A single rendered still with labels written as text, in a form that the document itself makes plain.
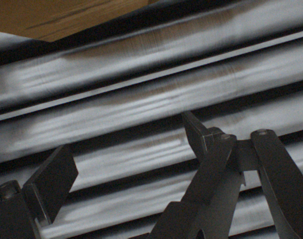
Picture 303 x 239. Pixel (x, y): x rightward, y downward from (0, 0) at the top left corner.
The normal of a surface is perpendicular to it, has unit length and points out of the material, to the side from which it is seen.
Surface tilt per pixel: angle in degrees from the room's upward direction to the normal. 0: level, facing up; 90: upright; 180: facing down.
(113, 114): 3
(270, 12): 3
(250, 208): 43
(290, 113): 21
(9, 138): 15
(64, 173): 90
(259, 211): 31
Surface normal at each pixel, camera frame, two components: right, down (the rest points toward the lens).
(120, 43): -0.08, -0.24
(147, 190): -0.15, -0.52
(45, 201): 0.96, -0.26
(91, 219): 0.01, 0.10
